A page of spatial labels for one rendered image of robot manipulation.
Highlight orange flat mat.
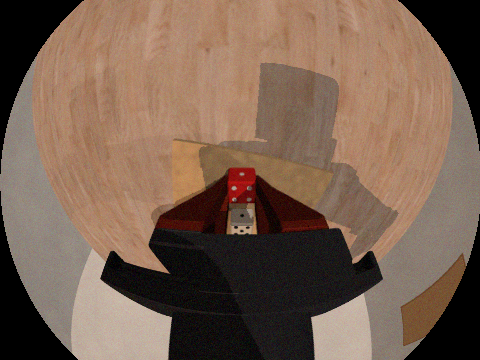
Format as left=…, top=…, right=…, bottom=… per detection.
left=172, top=138, right=334, bottom=234

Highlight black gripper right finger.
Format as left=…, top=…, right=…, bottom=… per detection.
left=254, top=175, right=329, bottom=234

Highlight red dice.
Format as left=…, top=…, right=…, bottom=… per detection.
left=227, top=168, right=256, bottom=203

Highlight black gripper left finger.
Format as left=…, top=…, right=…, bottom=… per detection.
left=154, top=175, right=229, bottom=234

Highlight beige die with black pips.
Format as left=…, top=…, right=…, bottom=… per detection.
left=231, top=209, right=254, bottom=234

